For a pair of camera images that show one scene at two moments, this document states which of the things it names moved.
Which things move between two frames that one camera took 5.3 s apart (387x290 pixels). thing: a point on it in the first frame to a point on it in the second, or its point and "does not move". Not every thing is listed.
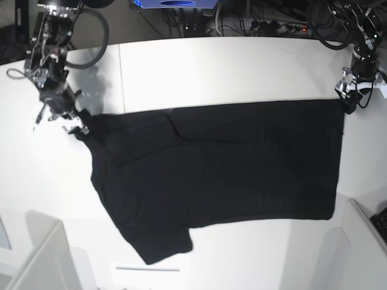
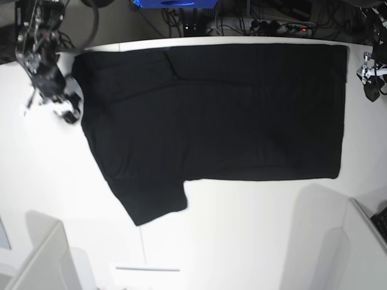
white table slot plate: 147,269 does not move
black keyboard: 380,221 does not move
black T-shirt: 161,171 to 158,116
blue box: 175,3 does not move
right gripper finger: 351,100 to 372,90
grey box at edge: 354,257 does not move
